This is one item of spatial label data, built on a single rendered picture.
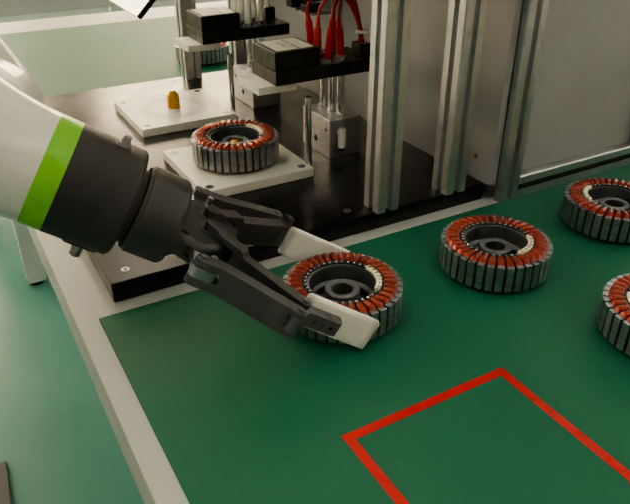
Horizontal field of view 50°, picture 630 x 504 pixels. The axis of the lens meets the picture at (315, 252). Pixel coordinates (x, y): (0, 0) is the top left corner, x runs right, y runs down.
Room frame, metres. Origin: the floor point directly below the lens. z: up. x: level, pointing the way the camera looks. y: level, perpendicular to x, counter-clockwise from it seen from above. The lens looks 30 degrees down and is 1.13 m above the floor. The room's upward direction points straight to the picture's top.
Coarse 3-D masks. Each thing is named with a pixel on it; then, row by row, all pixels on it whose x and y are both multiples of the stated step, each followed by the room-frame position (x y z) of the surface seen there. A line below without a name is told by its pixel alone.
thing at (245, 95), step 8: (240, 64) 1.13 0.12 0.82; (240, 72) 1.10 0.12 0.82; (248, 72) 1.08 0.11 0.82; (240, 88) 1.10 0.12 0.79; (240, 96) 1.11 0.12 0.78; (248, 96) 1.08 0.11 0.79; (256, 96) 1.06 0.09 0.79; (264, 96) 1.07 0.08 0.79; (272, 96) 1.08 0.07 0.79; (248, 104) 1.08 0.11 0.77; (256, 104) 1.06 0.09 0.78; (264, 104) 1.07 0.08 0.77; (272, 104) 1.08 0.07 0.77
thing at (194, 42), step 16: (192, 16) 1.06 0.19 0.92; (208, 16) 1.04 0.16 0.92; (224, 16) 1.05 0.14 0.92; (192, 32) 1.06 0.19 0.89; (208, 32) 1.03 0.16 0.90; (224, 32) 1.04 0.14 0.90; (240, 32) 1.06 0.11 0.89; (256, 32) 1.07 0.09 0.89; (272, 32) 1.08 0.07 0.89; (288, 32) 1.10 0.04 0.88; (192, 48) 1.02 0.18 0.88; (208, 48) 1.04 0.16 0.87
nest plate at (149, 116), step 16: (160, 96) 1.09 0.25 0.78; (192, 96) 1.09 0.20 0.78; (208, 96) 1.09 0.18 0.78; (128, 112) 1.01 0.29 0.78; (144, 112) 1.01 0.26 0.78; (160, 112) 1.01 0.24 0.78; (176, 112) 1.01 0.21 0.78; (192, 112) 1.01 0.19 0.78; (208, 112) 1.01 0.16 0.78; (224, 112) 1.01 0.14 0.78; (144, 128) 0.94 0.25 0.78; (160, 128) 0.95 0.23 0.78; (176, 128) 0.96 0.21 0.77; (192, 128) 0.97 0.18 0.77
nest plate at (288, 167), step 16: (176, 160) 0.82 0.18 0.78; (192, 160) 0.82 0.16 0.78; (288, 160) 0.82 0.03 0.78; (192, 176) 0.77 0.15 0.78; (208, 176) 0.77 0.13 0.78; (224, 176) 0.77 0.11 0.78; (240, 176) 0.77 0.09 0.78; (256, 176) 0.77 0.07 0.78; (272, 176) 0.77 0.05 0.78; (288, 176) 0.78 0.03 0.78; (304, 176) 0.79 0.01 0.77; (224, 192) 0.73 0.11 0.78; (240, 192) 0.75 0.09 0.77
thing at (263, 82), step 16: (256, 48) 0.86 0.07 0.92; (272, 48) 0.84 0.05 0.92; (288, 48) 0.84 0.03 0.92; (304, 48) 0.84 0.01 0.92; (256, 64) 0.86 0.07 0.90; (272, 64) 0.83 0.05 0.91; (288, 64) 0.83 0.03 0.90; (304, 64) 0.84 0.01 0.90; (320, 64) 0.85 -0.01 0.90; (336, 64) 0.86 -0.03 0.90; (352, 64) 0.87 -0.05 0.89; (368, 64) 0.88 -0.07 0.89; (240, 80) 0.86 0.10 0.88; (256, 80) 0.84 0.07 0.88; (272, 80) 0.82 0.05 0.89; (288, 80) 0.82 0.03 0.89; (304, 80) 0.84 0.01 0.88; (320, 80) 0.91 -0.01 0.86; (320, 96) 0.91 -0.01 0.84; (336, 112) 0.88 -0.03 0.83
